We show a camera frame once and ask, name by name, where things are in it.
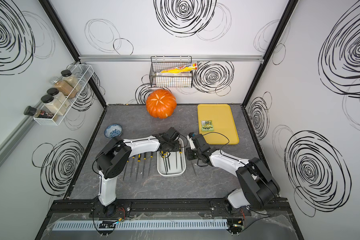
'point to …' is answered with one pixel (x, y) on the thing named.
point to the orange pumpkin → (161, 103)
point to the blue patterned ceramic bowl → (112, 130)
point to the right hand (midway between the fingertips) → (186, 152)
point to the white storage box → (172, 163)
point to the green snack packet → (207, 125)
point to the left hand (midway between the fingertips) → (177, 147)
